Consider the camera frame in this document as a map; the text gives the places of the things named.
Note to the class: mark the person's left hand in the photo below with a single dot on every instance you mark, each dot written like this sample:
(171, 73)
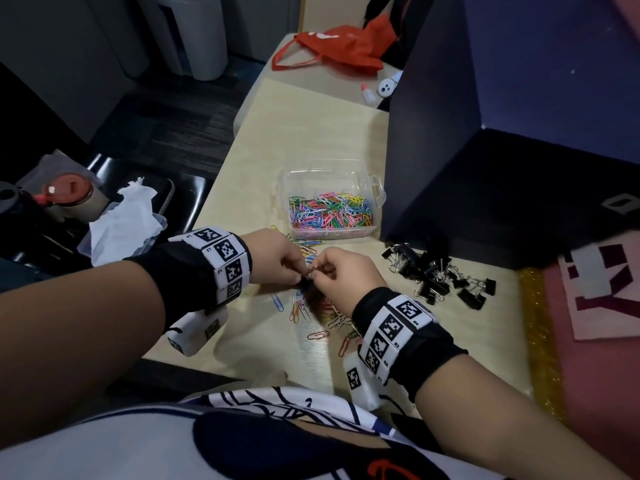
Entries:
(267, 254)

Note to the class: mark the person's right hand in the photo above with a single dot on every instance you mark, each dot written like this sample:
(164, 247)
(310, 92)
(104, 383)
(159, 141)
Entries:
(350, 279)

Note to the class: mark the person's right fingers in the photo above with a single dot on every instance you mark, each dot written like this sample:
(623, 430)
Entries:
(322, 274)

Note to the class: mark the person's left fingers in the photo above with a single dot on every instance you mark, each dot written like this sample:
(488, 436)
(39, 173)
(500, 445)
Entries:
(295, 268)

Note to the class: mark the pink paper clip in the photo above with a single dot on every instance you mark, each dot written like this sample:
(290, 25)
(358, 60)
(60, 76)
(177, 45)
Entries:
(315, 269)

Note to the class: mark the small black binder clip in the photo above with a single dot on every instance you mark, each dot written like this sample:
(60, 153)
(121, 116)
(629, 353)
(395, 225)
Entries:
(305, 283)

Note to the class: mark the person's right forearm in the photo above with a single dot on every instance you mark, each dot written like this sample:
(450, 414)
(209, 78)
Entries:
(500, 424)

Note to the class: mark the person's left forearm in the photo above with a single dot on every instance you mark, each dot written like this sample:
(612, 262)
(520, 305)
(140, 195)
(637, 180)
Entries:
(75, 339)

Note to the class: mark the scatter of loose paper clips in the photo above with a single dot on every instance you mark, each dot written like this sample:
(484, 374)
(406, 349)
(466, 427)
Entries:
(305, 309)

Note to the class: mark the heap of boxed coloured clips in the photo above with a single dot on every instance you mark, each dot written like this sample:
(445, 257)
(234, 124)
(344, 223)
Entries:
(332, 209)

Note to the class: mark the clear plastic box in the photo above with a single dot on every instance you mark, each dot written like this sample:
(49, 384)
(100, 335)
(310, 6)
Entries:
(305, 182)

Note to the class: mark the black marker wristband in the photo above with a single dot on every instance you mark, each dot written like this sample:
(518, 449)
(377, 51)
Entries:
(190, 274)
(405, 339)

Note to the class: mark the pile of black binder clips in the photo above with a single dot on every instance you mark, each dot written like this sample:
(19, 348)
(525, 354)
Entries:
(430, 274)

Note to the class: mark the black chair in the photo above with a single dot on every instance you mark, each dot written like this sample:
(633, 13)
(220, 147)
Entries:
(185, 194)

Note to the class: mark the white crumpled tissue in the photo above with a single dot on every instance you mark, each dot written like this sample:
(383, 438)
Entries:
(127, 219)

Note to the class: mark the white tube with red cap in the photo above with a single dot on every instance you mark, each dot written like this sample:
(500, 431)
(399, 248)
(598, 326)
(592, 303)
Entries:
(370, 95)

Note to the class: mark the small white ghost toy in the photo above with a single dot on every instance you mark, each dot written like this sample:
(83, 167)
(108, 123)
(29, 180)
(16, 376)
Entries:
(389, 85)

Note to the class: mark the dark blue folding board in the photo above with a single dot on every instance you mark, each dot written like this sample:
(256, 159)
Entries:
(500, 144)

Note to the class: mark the orange tote bag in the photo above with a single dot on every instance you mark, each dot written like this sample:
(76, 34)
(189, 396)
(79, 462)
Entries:
(350, 44)

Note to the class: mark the gold glitter strip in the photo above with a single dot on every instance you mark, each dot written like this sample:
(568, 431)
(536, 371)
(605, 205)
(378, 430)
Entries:
(542, 344)

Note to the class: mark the person's white patterned shirt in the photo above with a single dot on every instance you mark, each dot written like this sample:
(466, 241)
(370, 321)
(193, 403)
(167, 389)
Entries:
(125, 444)

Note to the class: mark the white waste bin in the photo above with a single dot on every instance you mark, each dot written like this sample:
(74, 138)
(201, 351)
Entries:
(192, 34)

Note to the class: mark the clear plastic bag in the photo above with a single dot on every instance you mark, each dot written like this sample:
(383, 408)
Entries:
(50, 167)

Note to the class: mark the white sign with maroon letters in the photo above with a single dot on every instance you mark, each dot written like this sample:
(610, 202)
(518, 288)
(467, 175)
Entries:
(595, 294)

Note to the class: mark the pink mat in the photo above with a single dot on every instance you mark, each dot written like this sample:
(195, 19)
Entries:
(600, 394)

